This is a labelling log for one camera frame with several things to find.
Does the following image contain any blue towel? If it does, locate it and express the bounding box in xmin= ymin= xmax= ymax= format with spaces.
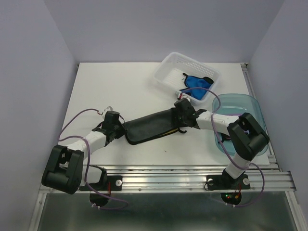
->
xmin=180 ymin=73 xmax=214 ymax=100

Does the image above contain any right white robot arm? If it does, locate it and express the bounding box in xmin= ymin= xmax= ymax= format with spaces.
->
xmin=174 ymin=98 xmax=270 ymax=190

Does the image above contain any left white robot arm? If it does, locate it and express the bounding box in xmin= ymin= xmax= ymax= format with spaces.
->
xmin=41 ymin=111 xmax=126 ymax=194

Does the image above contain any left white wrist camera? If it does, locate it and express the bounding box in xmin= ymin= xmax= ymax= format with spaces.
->
xmin=101 ymin=106 xmax=114 ymax=117

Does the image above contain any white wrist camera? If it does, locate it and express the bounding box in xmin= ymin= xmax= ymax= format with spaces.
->
xmin=101 ymin=106 xmax=114 ymax=117
xmin=177 ymin=92 xmax=191 ymax=102

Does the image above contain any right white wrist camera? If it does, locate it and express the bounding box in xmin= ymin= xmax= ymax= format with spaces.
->
xmin=177 ymin=92 xmax=191 ymax=102

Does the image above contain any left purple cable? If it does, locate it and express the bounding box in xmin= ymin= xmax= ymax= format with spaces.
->
xmin=57 ymin=108 xmax=129 ymax=210

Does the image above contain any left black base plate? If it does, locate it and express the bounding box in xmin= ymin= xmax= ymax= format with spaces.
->
xmin=90 ymin=175 xmax=123 ymax=192

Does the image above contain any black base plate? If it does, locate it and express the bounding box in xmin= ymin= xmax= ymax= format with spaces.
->
xmin=90 ymin=175 xmax=123 ymax=192
xmin=206 ymin=174 xmax=251 ymax=191

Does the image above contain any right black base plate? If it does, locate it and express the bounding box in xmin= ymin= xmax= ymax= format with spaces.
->
xmin=206 ymin=174 xmax=251 ymax=191

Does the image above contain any aluminium rail frame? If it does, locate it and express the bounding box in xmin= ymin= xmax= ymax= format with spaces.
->
xmin=28 ymin=62 xmax=308 ymax=231

